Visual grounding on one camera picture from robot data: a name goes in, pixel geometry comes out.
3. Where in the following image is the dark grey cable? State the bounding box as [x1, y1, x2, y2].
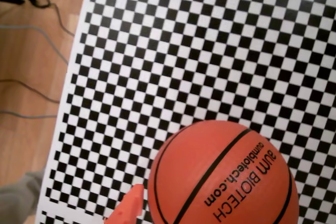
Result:
[0, 79, 60, 103]

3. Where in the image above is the person's leg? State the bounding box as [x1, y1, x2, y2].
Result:
[0, 170, 45, 224]

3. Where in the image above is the black white checkerboard paper sheet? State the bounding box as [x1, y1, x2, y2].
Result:
[39, 210, 108, 224]
[35, 0, 336, 224]

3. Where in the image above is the thin black cable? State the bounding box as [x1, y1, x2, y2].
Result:
[24, 0, 76, 37]

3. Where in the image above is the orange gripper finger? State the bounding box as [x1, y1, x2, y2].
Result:
[104, 183, 145, 224]

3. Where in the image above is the orange mini basketball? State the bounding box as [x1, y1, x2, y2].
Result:
[146, 120, 300, 224]

